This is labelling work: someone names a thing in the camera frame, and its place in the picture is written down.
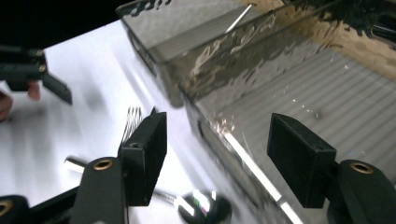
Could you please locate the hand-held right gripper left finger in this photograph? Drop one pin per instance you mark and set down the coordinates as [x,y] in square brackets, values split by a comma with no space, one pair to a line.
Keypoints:
[143,155]

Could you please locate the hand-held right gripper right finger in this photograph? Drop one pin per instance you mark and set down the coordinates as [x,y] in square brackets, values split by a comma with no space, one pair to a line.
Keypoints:
[302,161]

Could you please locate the smoky translucent plastic bin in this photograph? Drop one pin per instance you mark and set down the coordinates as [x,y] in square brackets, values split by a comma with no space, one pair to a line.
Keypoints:
[186,31]
[311,77]

